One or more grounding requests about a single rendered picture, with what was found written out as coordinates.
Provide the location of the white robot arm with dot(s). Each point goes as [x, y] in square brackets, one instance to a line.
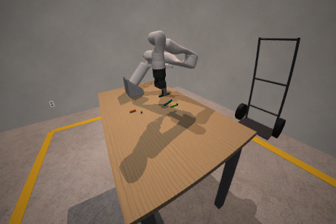
[161, 44]

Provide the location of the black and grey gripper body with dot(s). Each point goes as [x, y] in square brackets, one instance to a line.
[159, 73]

